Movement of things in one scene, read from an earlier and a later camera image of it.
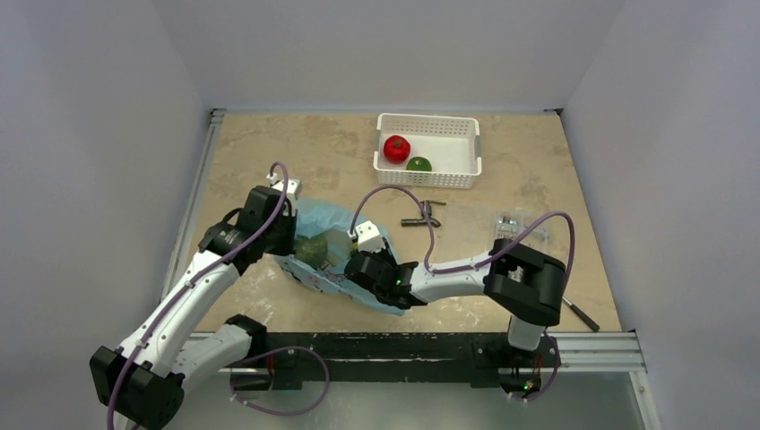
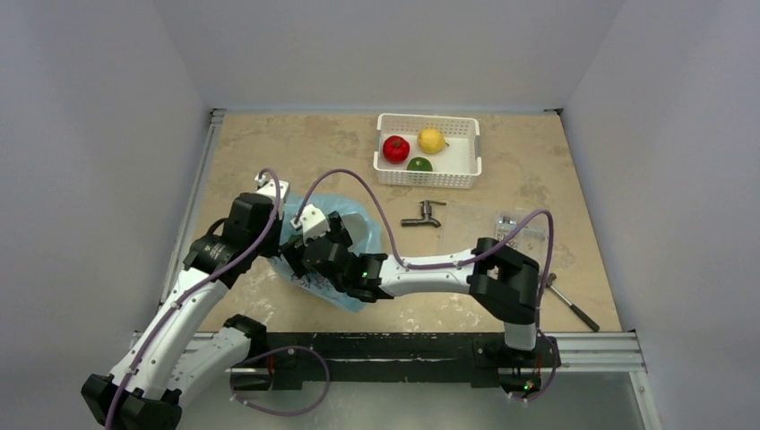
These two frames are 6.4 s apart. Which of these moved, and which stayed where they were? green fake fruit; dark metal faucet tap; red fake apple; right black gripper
Moved: right black gripper
Stayed: red fake apple; green fake fruit; dark metal faucet tap
